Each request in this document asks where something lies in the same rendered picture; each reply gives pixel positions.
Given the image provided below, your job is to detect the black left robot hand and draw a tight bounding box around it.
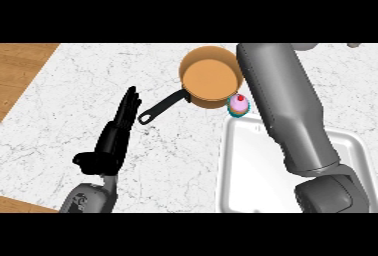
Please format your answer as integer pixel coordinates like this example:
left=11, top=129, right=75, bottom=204
left=71, top=85, right=143, bottom=177

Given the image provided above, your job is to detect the white tray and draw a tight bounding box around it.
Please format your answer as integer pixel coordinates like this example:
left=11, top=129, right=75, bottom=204
left=214, top=112, right=378, bottom=214

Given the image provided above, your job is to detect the pink cupcake with cherry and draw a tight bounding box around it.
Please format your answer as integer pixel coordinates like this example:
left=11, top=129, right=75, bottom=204
left=226, top=93, right=251, bottom=119

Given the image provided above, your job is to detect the orange pot with black handle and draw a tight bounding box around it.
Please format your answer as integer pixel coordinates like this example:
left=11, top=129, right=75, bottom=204
left=137, top=45, right=245, bottom=126

